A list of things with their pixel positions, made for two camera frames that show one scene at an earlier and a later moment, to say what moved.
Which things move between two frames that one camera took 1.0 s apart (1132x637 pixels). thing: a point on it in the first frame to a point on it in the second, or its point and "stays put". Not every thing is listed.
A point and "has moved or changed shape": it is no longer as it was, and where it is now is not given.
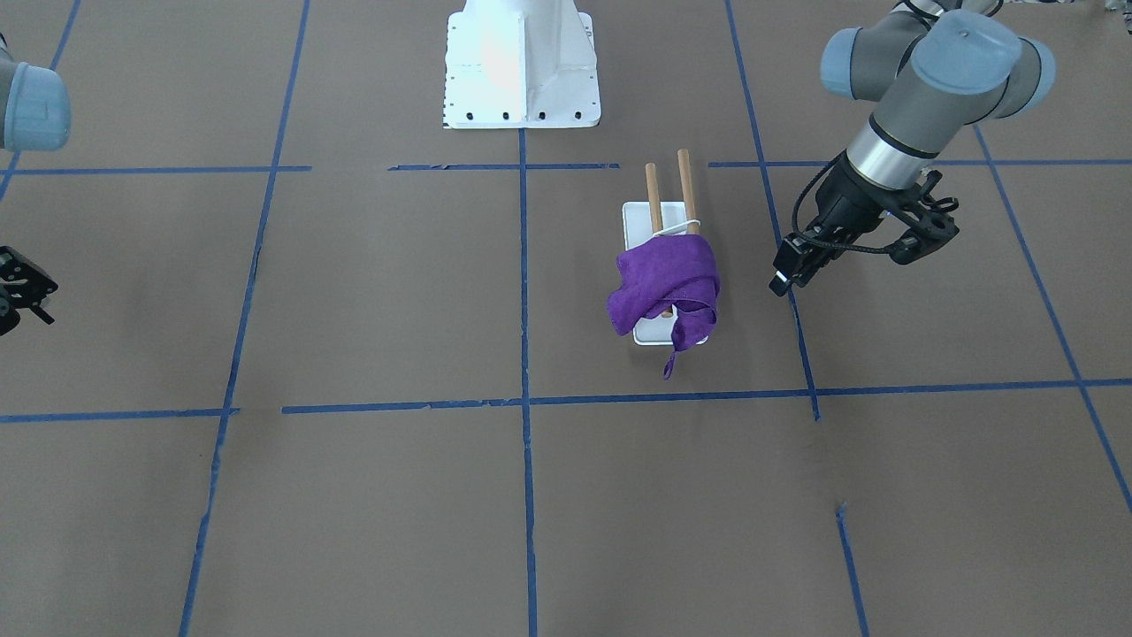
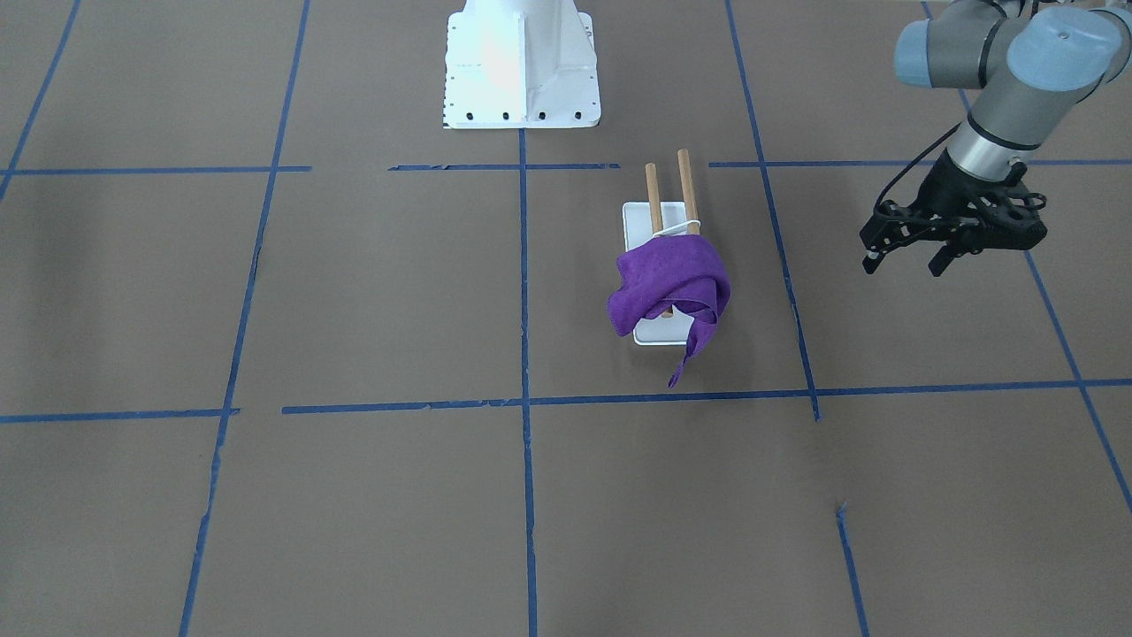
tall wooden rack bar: (688, 189) stays put
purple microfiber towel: (679, 270) has moved or changed shape
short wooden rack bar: (657, 224) stays put
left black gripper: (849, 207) to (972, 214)
